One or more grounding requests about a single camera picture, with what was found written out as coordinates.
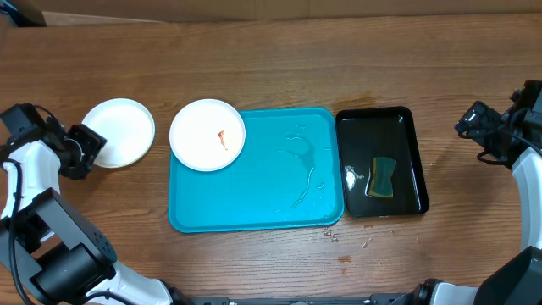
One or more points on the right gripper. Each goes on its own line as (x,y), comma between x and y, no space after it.
(486,119)

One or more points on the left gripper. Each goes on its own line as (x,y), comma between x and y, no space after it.
(92,142)

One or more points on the white plate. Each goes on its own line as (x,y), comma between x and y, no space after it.
(128,127)
(207,135)

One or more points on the green yellow sponge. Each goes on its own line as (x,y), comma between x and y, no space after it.
(382,171)

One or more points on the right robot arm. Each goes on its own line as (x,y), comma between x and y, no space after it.
(490,251)

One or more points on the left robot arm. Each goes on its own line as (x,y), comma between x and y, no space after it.
(53,253)

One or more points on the black rectangular water tray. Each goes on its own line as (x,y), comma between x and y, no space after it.
(363,134)

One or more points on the teal plastic serving tray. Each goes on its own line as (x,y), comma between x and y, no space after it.
(287,176)

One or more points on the dark object top left corner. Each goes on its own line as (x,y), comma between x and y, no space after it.
(22,13)

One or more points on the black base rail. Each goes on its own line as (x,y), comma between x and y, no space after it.
(374,299)

